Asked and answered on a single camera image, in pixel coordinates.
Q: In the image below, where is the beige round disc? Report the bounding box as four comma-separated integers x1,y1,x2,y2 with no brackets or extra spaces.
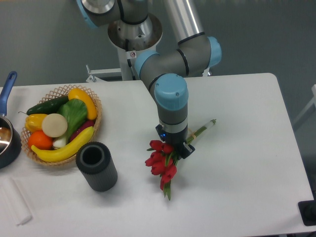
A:
41,114,68,138

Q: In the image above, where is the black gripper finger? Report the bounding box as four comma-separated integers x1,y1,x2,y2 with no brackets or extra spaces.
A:
176,142,195,159

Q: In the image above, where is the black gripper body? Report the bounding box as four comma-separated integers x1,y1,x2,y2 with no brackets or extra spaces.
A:
156,124,188,151

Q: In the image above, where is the yellow squash upper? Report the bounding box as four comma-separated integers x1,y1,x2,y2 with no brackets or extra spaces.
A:
68,88,97,120

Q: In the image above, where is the dark grey ribbed vase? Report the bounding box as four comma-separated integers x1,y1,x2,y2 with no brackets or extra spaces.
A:
76,142,118,192

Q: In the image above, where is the green leafy cabbage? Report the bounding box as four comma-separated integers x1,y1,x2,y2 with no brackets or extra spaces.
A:
53,99,87,149

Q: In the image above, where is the woven wicker basket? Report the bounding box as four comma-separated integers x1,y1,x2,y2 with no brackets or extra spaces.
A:
21,85,102,165

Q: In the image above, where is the blue handled saucepan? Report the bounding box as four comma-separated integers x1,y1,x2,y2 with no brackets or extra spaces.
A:
0,71,22,169

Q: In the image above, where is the yellow bell pepper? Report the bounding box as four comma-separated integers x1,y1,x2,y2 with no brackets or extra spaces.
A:
25,114,47,133

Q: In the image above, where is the orange fruit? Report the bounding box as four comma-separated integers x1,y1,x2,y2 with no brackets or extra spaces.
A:
28,131,53,150

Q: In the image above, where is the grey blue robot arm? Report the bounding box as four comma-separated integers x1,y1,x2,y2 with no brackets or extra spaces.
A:
77,0,222,158

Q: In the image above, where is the white chair frame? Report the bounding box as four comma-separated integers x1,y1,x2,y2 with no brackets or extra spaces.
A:
292,84,316,131

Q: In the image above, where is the white folded cloth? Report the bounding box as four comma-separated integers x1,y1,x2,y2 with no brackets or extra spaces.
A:
1,178,33,226

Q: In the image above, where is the black device at edge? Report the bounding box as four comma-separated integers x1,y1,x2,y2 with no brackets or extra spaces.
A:
298,200,316,226

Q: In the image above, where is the long yellow squash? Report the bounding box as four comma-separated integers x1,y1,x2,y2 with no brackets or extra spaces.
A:
31,126,94,162

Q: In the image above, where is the purple eggplant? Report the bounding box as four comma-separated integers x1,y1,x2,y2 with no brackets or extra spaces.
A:
69,120,95,142

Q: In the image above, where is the dark green cucumber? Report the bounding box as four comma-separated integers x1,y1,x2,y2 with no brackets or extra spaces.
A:
19,96,69,116

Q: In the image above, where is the red tulip bouquet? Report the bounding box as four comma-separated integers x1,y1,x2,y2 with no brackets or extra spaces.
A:
145,119,217,200

